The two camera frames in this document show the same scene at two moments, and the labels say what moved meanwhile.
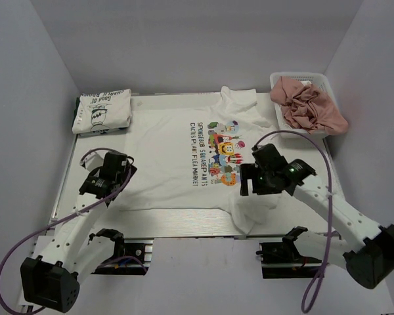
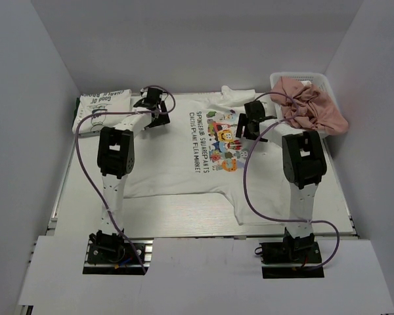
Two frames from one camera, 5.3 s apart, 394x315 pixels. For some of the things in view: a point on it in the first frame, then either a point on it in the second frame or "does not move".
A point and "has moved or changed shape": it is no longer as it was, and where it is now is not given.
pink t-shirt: (307, 107) does not move
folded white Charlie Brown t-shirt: (102, 112) does not move
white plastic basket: (319, 80) does not move
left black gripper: (132, 171) -> (163, 119)
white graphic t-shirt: (187, 151) has moved or changed shape
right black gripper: (249, 171) -> (244, 121)
